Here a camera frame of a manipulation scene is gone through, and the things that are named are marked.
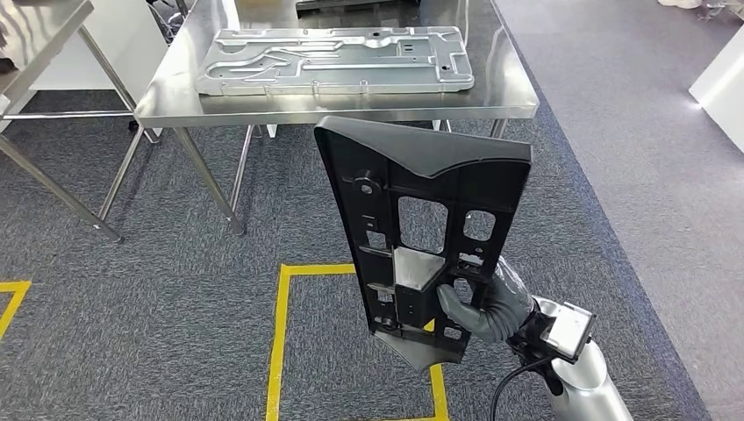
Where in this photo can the black stool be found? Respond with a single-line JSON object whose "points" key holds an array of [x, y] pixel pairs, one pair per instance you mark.
{"points": [[168, 23]]}

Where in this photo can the stamped silver metal plate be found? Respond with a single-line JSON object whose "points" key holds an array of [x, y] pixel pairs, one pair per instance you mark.
{"points": [[325, 52]]}

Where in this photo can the person's white shoe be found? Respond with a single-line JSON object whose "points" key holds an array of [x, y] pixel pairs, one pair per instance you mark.
{"points": [[677, 3]]}

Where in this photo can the stainless steel workbench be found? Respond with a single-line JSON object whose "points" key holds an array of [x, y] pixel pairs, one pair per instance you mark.
{"points": [[168, 99]]}

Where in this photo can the white box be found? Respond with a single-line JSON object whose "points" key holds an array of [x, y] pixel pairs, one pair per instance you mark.
{"points": [[723, 99]]}

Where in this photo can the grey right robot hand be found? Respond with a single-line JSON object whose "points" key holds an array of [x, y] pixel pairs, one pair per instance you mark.
{"points": [[511, 282]]}

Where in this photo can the yellow floor tape square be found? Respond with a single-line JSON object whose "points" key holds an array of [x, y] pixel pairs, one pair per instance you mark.
{"points": [[279, 348], [17, 286]]}

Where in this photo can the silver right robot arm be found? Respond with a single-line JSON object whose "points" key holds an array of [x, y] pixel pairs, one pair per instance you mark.
{"points": [[587, 389]]}

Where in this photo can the white cabinet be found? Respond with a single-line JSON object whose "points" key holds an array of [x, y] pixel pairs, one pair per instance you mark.
{"points": [[116, 46]]}

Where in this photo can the stainless steel table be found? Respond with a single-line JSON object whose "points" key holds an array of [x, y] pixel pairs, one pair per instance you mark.
{"points": [[35, 29]]}

